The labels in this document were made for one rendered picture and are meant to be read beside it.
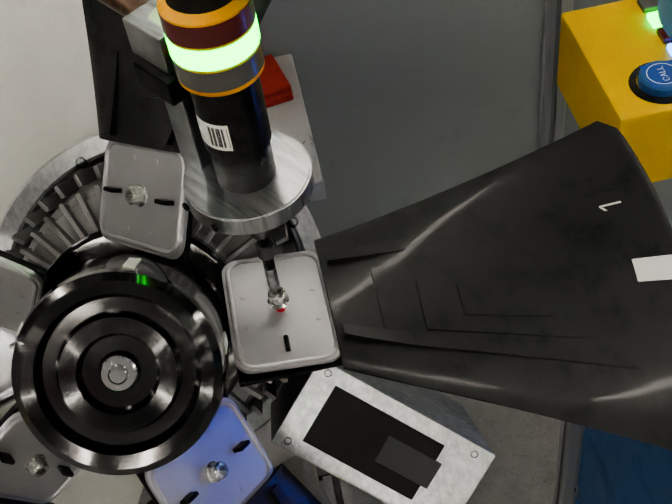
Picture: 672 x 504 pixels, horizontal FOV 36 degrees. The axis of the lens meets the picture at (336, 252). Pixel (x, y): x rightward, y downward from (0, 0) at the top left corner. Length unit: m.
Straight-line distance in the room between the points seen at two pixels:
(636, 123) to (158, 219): 0.46
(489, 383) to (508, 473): 1.30
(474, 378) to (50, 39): 0.44
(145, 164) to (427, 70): 0.87
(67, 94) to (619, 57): 0.48
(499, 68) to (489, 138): 0.13
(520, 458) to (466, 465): 1.16
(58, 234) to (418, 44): 0.80
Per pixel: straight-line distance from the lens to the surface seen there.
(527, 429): 1.98
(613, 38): 1.01
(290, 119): 1.27
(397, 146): 1.55
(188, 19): 0.48
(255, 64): 0.50
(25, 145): 0.88
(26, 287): 0.65
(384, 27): 1.41
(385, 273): 0.66
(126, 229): 0.66
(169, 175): 0.63
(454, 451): 0.78
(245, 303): 0.66
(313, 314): 0.65
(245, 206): 0.55
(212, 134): 0.53
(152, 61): 0.54
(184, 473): 0.67
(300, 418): 0.76
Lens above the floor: 1.69
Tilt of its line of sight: 49 degrees down
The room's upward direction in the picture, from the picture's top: 10 degrees counter-clockwise
